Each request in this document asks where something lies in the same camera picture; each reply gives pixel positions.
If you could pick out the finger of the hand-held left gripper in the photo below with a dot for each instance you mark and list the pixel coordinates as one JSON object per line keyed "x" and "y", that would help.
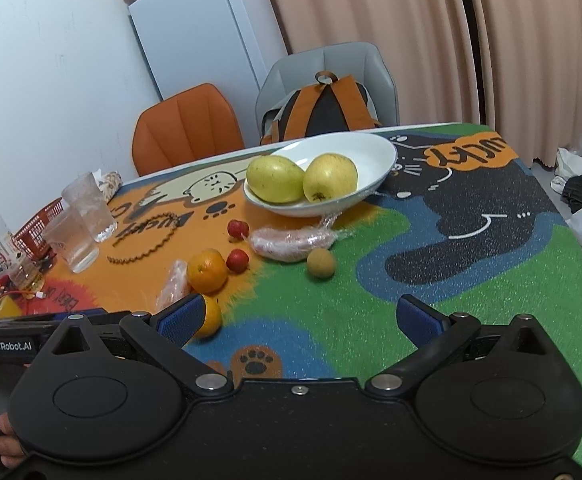
{"x": 91, "y": 320}

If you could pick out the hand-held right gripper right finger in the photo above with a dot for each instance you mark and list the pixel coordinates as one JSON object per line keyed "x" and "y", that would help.
{"x": 421, "y": 322}

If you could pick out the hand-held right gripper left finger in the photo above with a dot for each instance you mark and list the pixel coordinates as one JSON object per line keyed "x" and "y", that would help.
{"x": 183, "y": 317}

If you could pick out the orange tangerine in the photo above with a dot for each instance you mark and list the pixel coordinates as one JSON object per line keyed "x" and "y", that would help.
{"x": 212, "y": 317}
{"x": 207, "y": 270}

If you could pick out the small plastic-wrapped pink fruit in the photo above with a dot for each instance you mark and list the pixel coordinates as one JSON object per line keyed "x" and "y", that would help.
{"x": 173, "y": 282}

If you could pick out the brown longan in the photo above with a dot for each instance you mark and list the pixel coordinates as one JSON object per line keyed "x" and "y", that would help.
{"x": 320, "y": 262}

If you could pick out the large plastic-wrapped pink fruit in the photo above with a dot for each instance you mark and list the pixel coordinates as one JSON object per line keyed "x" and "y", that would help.
{"x": 291, "y": 246}

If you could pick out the white ceramic bowl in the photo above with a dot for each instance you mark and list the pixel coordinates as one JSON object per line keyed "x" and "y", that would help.
{"x": 351, "y": 152}

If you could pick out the clear plastic cup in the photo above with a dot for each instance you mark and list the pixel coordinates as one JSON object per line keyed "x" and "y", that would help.
{"x": 91, "y": 210}
{"x": 73, "y": 245}

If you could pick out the small red cherry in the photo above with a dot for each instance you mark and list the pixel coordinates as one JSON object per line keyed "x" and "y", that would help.
{"x": 237, "y": 228}
{"x": 237, "y": 261}

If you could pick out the red plastic basket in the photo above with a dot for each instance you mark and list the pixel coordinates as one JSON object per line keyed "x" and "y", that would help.
{"x": 33, "y": 230}

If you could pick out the patterned tissue pack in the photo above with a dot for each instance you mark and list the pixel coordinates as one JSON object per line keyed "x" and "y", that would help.
{"x": 110, "y": 182}

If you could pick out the yellow-green mango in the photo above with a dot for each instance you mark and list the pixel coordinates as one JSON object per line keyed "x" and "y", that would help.
{"x": 273, "y": 178}
{"x": 330, "y": 176}

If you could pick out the orange chair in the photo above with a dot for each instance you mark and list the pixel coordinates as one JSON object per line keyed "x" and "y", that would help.
{"x": 186, "y": 125}

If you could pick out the crumpled clear plastic bag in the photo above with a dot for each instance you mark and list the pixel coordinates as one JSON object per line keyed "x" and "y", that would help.
{"x": 578, "y": 155}

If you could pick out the orange and black backpack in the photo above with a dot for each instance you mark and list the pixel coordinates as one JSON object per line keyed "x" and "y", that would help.
{"x": 321, "y": 110}

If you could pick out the grey chair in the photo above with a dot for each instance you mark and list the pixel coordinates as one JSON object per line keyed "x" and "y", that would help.
{"x": 341, "y": 60}

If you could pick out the white refrigerator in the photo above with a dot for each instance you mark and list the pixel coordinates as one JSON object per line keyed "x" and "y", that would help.
{"x": 196, "y": 35}

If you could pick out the pink curtain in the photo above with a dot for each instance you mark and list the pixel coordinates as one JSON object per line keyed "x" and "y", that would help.
{"x": 536, "y": 35}
{"x": 371, "y": 5}

